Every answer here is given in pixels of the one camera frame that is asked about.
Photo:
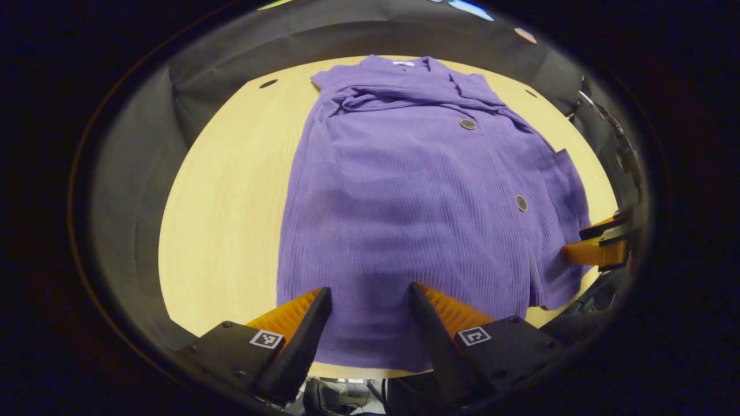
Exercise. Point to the purple buttoned shirt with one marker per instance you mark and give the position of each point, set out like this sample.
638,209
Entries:
404,202

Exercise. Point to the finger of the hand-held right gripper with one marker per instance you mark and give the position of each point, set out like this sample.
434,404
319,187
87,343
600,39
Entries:
587,253
601,228

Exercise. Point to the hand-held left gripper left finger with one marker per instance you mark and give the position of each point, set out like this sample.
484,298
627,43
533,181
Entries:
303,346

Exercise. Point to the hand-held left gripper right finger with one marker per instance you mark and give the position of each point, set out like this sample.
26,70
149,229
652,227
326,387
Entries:
436,346

